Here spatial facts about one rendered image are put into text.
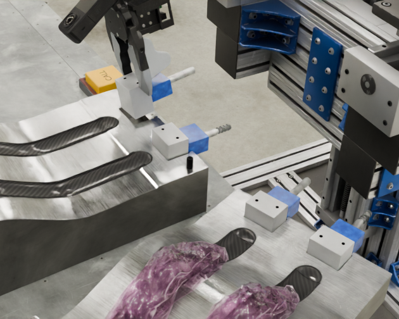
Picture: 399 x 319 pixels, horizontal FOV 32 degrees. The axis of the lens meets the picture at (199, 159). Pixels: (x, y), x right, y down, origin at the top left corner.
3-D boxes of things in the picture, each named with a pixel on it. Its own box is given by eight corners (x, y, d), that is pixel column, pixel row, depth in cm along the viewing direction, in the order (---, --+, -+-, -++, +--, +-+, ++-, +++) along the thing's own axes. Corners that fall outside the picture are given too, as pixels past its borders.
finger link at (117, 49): (156, 71, 116) (152, 26, 109) (126, 85, 114) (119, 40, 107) (147, 62, 118) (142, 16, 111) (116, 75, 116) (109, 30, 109)
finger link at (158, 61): (183, 86, 109) (165, 30, 106) (151, 101, 107) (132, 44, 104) (174, 83, 112) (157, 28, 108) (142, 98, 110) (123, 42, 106)
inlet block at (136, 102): (188, 78, 120) (183, 50, 117) (203, 88, 116) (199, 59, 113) (121, 107, 115) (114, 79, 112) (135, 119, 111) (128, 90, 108)
